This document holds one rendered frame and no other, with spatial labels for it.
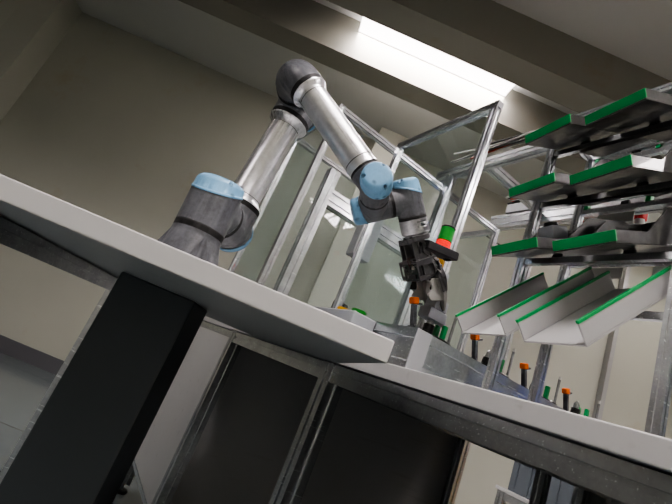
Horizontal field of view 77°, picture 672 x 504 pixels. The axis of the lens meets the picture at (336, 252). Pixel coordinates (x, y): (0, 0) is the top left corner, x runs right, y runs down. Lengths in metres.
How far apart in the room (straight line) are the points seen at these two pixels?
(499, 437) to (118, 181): 4.28
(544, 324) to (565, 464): 0.36
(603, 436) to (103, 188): 4.43
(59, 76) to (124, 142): 0.98
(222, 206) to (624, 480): 0.82
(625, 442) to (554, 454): 0.09
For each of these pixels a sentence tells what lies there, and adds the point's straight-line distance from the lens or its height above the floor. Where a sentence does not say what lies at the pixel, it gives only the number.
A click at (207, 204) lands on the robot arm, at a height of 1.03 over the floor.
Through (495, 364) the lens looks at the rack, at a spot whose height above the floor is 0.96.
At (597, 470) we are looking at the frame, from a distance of 0.60.
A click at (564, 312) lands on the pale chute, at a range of 0.96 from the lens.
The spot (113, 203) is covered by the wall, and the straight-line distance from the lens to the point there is 4.54.
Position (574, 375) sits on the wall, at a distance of 4.97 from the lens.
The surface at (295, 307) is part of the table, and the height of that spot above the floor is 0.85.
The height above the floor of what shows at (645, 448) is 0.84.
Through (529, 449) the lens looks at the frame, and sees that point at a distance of 0.64.
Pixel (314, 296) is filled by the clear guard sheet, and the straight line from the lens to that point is 2.48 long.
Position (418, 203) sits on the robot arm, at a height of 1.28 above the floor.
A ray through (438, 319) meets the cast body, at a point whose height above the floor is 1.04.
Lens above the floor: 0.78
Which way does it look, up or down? 16 degrees up
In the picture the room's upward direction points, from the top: 23 degrees clockwise
